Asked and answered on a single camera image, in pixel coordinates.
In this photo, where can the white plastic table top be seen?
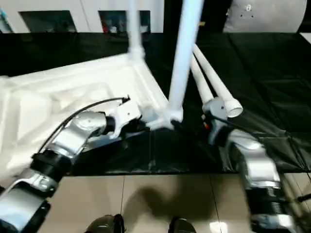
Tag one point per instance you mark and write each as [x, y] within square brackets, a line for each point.
[60, 85]

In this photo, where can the dark right robot foot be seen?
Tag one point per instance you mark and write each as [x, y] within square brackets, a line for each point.
[182, 227]

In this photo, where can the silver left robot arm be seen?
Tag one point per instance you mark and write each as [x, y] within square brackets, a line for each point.
[77, 131]

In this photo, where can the dark robot foot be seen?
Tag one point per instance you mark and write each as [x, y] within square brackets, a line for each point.
[182, 227]
[104, 225]

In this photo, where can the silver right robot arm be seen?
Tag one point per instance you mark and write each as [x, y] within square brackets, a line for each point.
[260, 165]

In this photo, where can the black box with gold label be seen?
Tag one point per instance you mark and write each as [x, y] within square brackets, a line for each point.
[213, 14]

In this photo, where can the white plastic table leg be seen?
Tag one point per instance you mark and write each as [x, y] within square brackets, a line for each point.
[182, 60]
[134, 24]
[201, 82]
[218, 80]

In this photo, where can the grey cushion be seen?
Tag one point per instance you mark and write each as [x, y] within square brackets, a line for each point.
[267, 21]

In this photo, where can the black stand leg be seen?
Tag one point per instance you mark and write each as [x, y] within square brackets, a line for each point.
[303, 197]

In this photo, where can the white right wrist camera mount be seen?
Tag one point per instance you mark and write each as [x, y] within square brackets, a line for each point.
[217, 109]

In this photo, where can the white glass-door cabinet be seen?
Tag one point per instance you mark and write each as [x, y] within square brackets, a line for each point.
[85, 14]

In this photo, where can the black work mat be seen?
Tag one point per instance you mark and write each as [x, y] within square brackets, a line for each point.
[267, 85]

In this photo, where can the dark left robot foot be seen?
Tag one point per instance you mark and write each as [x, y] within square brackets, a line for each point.
[104, 225]

